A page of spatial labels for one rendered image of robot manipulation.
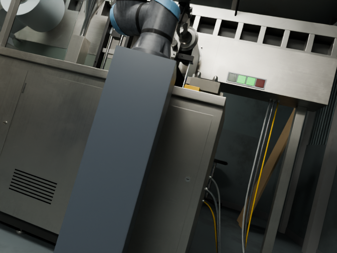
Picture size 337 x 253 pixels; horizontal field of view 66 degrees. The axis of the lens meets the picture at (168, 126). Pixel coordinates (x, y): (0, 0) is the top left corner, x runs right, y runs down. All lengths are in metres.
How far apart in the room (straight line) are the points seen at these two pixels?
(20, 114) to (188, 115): 0.86
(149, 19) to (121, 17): 0.13
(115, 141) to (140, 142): 0.08
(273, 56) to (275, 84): 0.19
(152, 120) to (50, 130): 0.72
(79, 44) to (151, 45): 1.02
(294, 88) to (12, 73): 1.64
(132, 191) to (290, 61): 1.40
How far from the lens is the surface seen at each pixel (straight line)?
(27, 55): 1.56
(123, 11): 1.04
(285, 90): 1.83
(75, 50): 1.86
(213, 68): 1.83
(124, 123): 0.82
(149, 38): 0.91
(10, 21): 1.83
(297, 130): 1.97
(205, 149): 1.14
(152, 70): 0.84
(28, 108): 1.50
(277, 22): 1.99
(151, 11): 0.97
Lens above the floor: 0.64
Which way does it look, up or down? 4 degrees up
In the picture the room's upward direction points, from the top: 16 degrees clockwise
